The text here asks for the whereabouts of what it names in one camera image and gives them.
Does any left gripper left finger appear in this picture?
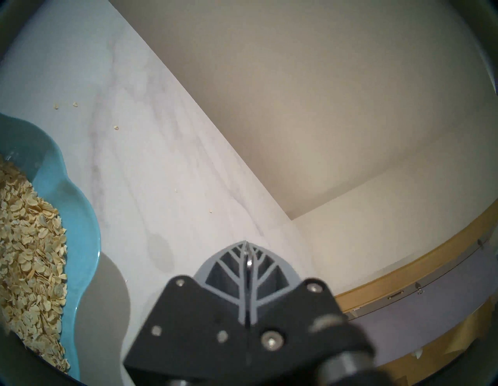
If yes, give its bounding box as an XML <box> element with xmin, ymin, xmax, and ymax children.
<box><xmin>124</xmin><ymin>241</ymin><xmax>248</xmax><ymax>386</ymax></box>

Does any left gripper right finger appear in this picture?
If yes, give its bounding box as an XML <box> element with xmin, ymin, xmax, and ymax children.
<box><xmin>247</xmin><ymin>241</ymin><xmax>376</xmax><ymax>386</ymax></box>

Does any blue flower-shaped bowl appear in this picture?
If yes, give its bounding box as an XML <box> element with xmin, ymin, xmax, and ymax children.
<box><xmin>0</xmin><ymin>113</ymin><xmax>102</xmax><ymax>384</ymax></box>

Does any large oat cereal pile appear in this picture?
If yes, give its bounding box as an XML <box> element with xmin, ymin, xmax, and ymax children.
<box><xmin>0</xmin><ymin>154</ymin><xmax>71</xmax><ymax>374</ymax></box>

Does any lilac door leaf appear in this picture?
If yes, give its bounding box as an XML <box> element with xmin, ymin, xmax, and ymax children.
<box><xmin>348</xmin><ymin>233</ymin><xmax>498</xmax><ymax>353</ymax></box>

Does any yellow wooden door frame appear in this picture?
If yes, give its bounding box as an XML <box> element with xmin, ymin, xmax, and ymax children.
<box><xmin>334</xmin><ymin>200</ymin><xmax>498</xmax><ymax>386</ymax></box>

